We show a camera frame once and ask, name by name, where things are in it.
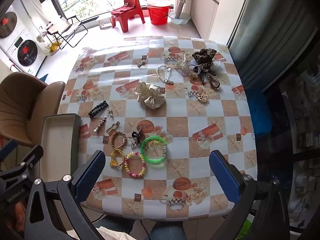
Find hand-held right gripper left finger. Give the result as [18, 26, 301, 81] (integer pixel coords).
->
[24, 150, 107, 240]

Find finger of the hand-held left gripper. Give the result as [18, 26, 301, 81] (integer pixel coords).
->
[5, 145, 44, 178]
[0, 139, 18, 161]

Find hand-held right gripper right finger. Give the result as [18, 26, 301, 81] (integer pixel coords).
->
[209, 150, 297, 240]

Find grey storage box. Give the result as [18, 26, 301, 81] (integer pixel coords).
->
[40, 114, 82, 182]

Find black hair claw clip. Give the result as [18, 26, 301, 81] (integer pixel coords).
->
[130, 128, 144, 141]

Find black beaded hair clip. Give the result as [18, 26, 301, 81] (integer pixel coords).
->
[88, 100, 109, 119]

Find cream polka dot scrunchie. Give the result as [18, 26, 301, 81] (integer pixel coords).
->
[135, 80, 167, 109]

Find person's left hand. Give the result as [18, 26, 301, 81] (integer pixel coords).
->
[7, 201, 28, 232]

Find silver bow hair clip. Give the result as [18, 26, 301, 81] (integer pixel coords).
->
[93, 117, 107, 134]

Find bronze hair clip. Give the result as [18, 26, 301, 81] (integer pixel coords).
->
[106, 121, 121, 134]

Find tan upholstered chair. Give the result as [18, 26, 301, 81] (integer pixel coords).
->
[0, 72, 66, 147]

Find green plastic bangle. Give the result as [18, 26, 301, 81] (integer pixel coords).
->
[140, 135, 168, 167]

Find blue plastic stool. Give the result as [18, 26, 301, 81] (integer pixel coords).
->
[246, 88, 273, 141]

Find checkered printed tablecloth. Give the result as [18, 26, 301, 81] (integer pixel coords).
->
[57, 35, 258, 222]

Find dark glass cabinet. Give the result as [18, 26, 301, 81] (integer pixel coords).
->
[256, 62, 320, 232]

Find white washing machine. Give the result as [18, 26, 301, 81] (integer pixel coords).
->
[0, 29, 48, 77]

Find clear hair claw clip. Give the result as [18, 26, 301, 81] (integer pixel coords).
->
[175, 55, 198, 79]

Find yellow floor ornament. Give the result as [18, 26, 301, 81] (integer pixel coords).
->
[47, 42, 61, 54]

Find leopard print scrunchie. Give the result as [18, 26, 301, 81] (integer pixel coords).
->
[192, 47, 218, 73]

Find black folding chair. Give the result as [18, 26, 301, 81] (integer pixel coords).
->
[46, 14, 89, 48]

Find grey refrigerator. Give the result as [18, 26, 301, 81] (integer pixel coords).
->
[226, 0, 318, 91]

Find white basin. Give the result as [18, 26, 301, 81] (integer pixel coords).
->
[168, 11, 192, 26]

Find red plastic chair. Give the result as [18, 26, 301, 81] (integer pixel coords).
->
[111, 0, 146, 33]

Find red bucket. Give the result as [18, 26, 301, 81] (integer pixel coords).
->
[146, 3, 173, 26]

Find pink basin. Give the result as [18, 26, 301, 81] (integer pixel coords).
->
[145, 0, 176, 7]

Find yellow flower hair tie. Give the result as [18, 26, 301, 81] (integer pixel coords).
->
[109, 149, 127, 168]

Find pink yellow beaded bracelet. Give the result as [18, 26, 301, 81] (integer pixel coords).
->
[124, 151, 146, 179]

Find brown braided hair tie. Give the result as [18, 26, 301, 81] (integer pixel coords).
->
[111, 131, 128, 152]

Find black cable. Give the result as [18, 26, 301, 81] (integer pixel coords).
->
[139, 219, 151, 240]

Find brown spiral hair tie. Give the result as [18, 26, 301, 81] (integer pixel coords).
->
[207, 74, 219, 90]

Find clear bead chain with clasp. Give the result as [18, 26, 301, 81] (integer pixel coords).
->
[156, 64, 176, 86]

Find black elastic hair ties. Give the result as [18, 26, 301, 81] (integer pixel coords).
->
[187, 64, 202, 76]

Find white wall cabinet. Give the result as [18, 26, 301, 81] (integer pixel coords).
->
[191, 0, 251, 41]

